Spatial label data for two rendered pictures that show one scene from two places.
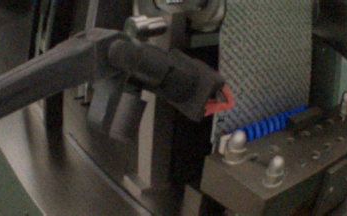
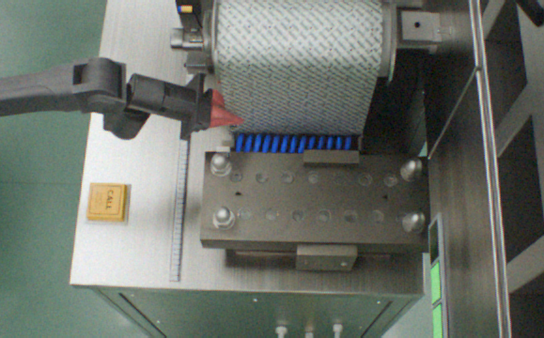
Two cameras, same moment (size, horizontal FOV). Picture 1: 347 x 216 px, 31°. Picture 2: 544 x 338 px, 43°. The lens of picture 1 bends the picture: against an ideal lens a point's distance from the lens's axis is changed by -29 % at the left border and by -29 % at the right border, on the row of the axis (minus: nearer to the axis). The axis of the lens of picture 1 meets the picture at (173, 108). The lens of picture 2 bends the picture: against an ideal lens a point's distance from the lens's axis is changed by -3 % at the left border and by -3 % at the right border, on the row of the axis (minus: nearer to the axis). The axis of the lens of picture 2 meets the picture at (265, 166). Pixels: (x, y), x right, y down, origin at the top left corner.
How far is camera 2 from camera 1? 98 cm
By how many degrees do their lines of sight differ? 47
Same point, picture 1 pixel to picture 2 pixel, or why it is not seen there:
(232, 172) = (206, 183)
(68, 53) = (48, 93)
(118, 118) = (117, 126)
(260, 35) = (274, 92)
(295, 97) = (335, 129)
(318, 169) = (281, 239)
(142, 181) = not seen: hidden behind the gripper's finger
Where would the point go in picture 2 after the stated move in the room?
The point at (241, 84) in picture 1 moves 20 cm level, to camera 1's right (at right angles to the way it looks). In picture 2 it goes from (251, 114) to (349, 182)
